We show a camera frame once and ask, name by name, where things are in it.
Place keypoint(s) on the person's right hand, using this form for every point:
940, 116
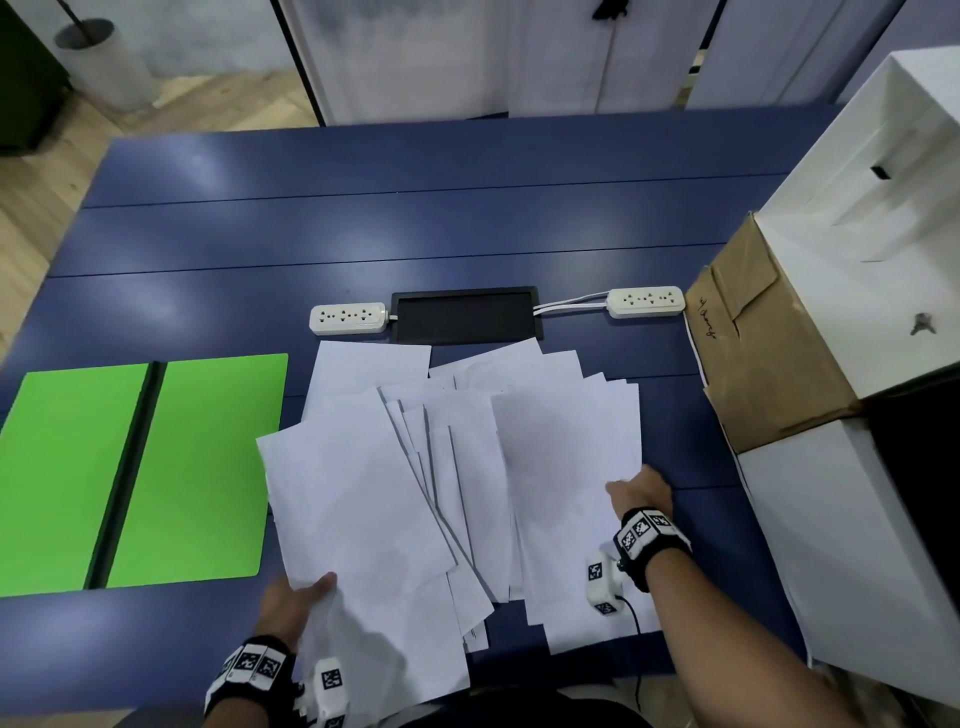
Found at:
645, 491

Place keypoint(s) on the person's left hand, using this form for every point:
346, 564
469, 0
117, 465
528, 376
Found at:
289, 611

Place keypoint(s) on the pile of white papers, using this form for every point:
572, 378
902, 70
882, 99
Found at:
352, 510

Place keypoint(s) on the green folder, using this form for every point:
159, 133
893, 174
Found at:
202, 465

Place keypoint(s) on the person's right forearm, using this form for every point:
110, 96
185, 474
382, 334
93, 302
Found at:
735, 652

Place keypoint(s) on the person's left forearm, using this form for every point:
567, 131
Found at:
236, 716

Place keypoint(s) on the person's black clothing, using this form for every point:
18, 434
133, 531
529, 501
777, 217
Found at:
525, 712

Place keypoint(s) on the right marker wristband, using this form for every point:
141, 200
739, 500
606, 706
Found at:
649, 544

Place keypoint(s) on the marker wristband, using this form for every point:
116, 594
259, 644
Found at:
251, 667
649, 544

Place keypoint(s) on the left marker wristband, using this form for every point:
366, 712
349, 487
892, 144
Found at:
251, 667

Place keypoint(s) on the brown cardboard box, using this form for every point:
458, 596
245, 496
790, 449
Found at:
772, 375

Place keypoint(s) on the white power strip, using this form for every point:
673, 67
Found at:
347, 318
645, 302

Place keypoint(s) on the white cabinet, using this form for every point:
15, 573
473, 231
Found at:
840, 540

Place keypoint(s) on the metal keys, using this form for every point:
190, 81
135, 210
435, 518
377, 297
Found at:
922, 323

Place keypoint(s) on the white partition panels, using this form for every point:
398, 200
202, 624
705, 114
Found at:
450, 52

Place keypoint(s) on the black hanging item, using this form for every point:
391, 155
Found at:
609, 9

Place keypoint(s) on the grey plant pot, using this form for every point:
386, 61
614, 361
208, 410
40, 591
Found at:
109, 67

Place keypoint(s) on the dark green cabinet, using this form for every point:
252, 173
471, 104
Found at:
26, 82

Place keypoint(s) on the green potted plant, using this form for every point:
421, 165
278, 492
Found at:
71, 15

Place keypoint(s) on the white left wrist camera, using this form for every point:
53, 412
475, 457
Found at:
330, 690

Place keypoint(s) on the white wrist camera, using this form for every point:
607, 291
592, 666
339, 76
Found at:
330, 690
604, 585

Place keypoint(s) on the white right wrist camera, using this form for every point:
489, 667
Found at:
604, 585

